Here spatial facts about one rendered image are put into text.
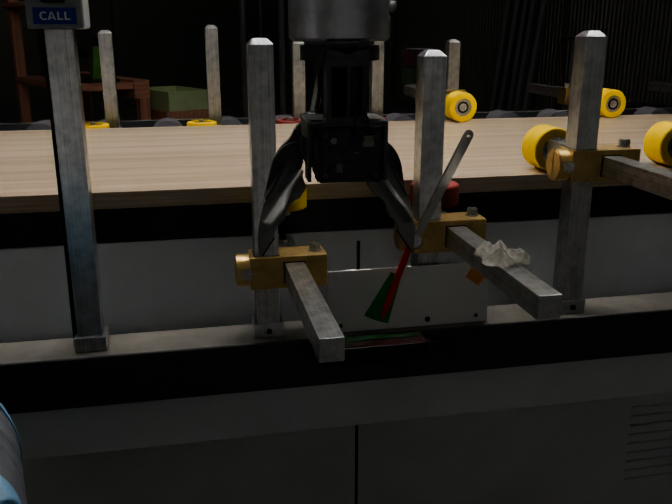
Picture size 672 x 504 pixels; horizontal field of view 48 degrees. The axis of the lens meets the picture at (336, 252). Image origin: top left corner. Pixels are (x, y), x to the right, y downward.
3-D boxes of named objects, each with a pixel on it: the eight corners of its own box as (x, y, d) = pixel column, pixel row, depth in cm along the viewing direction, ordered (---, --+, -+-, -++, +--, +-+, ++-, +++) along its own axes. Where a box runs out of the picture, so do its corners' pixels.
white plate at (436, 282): (487, 321, 120) (491, 262, 117) (328, 334, 115) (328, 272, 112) (486, 320, 120) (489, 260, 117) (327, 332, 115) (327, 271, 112)
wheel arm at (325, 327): (346, 367, 85) (346, 333, 84) (317, 370, 85) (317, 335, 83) (291, 256, 126) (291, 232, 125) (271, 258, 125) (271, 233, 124)
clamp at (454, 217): (485, 249, 116) (487, 218, 115) (401, 255, 114) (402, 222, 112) (472, 240, 121) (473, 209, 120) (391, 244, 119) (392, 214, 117)
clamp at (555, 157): (639, 181, 118) (643, 149, 116) (560, 184, 115) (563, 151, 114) (618, 173, 123) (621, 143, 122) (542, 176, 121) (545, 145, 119)
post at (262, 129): (281, 360, 116) (273, 37, 102) (258, 362, 115) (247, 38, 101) (278, 351, 119) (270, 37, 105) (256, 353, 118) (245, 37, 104)
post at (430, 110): (434, 357, 121) (447, 50, 107) (414, 359, 120) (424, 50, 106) (428, 348, 124) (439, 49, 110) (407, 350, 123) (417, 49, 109)
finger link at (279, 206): (236, 252, 68) (295, 169, 66) (235, 235, 73) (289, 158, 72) (265, 270, 68) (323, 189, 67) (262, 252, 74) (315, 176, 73)
